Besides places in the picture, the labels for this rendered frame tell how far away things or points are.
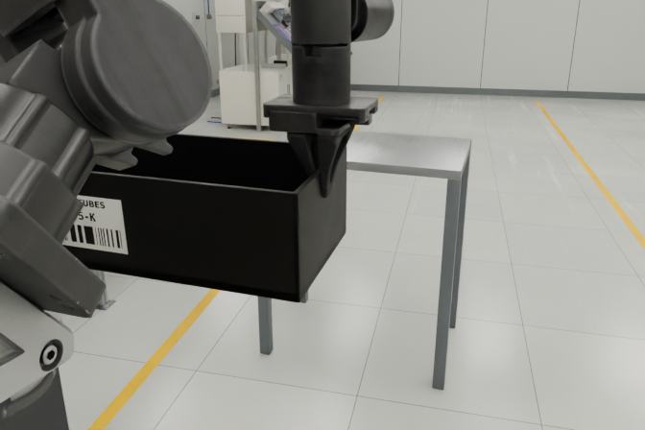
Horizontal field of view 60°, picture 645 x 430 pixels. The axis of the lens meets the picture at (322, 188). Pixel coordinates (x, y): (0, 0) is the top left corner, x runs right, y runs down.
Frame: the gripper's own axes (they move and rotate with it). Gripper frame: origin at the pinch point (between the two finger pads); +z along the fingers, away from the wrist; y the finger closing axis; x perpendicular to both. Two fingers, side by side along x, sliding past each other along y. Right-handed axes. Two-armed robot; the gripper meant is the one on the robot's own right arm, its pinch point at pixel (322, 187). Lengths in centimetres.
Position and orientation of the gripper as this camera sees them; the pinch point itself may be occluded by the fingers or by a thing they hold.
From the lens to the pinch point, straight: 58.2
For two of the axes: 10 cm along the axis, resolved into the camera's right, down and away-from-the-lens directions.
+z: 0.1, 9.5, 3.2
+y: -9.5, -0.9, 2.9
